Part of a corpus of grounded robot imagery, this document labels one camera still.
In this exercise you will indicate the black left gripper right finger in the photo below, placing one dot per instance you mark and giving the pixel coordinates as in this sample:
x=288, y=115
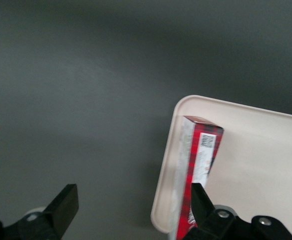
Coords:
x=210, y=215

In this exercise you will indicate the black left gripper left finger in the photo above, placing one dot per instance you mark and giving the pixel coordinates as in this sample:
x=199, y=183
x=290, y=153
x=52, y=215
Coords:
x=58, y=212

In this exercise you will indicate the red cookie box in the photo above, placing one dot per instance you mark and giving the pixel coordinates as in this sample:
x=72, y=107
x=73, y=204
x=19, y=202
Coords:
x=198, y=160

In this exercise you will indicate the beige plastic tray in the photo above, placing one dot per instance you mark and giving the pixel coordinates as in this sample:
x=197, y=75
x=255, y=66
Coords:
x=255, y=160

